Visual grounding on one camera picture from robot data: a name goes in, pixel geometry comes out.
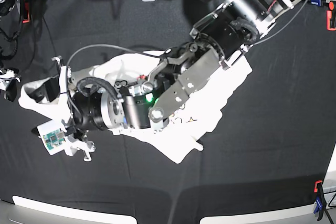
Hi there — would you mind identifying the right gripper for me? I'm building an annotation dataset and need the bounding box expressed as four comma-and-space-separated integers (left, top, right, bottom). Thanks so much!
1, 68, 20, 101

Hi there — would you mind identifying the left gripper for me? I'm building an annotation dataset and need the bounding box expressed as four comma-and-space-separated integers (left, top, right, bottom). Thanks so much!
31, 56, 96, 162

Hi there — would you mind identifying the white printed t-shirt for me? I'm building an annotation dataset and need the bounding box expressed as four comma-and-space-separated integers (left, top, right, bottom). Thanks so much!
17, 50, 253, 164

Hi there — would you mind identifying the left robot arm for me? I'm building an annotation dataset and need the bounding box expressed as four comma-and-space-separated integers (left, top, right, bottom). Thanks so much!
19, 0, 298, 163

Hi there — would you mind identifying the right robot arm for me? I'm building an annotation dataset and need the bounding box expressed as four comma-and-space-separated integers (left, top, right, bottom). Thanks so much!
1, 0, 33, 102

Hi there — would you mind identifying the orange black clamp far left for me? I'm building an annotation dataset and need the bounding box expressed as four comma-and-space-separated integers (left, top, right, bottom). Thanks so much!
17, 0, 30, 24

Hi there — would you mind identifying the black table cloth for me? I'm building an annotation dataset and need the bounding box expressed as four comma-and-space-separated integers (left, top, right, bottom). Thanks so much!
1, 0, 335, 223

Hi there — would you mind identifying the orange blue clamp near right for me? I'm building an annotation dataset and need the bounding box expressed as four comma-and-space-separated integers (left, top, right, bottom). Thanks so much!
313, 180, 326, 221

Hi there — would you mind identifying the orange clamp far right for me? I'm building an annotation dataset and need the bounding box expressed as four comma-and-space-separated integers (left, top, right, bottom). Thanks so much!
327, 1, 335, 31

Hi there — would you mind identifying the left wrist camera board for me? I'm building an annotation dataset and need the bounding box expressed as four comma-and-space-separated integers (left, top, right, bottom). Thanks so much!
37, 120, 68, 155

